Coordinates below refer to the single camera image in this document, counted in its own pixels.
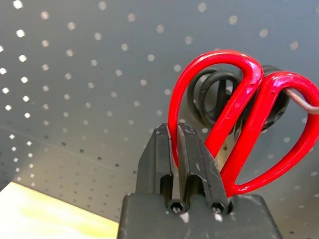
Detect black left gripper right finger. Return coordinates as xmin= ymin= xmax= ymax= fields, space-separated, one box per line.
xmin=177 ymin=123 xmax=229 ymax=207

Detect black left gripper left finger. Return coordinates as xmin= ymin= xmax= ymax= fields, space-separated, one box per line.
xmin=136 ymin=123 xmax=174 ymax=200

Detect red handled scissors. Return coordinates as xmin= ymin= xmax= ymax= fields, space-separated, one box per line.
xmin=168 ymin=49 xmax=319 ymax=199

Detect grey perforated pegboard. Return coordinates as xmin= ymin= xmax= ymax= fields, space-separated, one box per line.
xmin=0 ymin=0 xmax=319 ymax=239

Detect silver scissors hook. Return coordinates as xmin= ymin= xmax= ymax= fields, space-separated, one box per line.
xmin=286 ymin=89 xmax=319 ymax=114

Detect black handled scissors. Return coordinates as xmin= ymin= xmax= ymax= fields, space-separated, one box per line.
xmin=186 ymin=65 xmax=291 ymax=165

